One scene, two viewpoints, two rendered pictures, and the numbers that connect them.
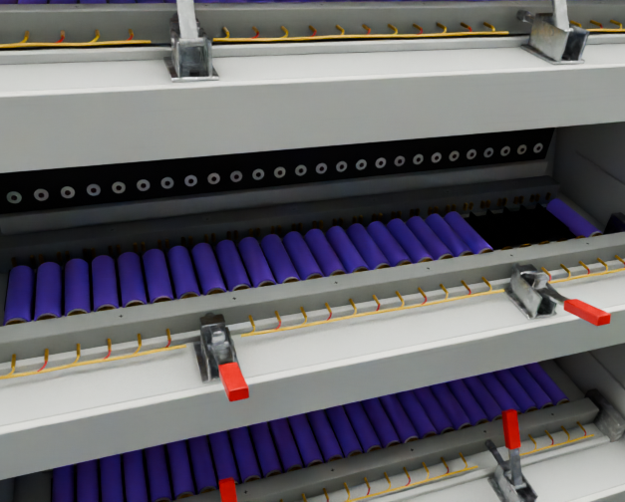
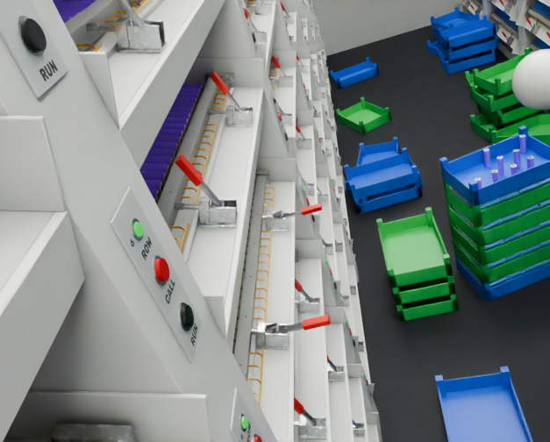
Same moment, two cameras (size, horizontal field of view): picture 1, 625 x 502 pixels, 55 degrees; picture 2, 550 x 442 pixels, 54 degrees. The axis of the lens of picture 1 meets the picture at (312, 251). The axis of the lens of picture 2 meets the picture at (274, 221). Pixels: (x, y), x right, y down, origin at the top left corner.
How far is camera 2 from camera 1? 0.57 m
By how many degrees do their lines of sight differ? 54
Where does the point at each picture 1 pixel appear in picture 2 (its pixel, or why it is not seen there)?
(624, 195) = not seen: hidden behind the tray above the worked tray
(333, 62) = (224, 178)
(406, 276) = (256, 252)
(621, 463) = (309, 266)
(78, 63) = (190, 255)
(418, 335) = (284, 267)
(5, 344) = not seen: hidden behind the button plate
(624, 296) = (287, 199)
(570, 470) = (305, 283)
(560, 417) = not seen: hidden behind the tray
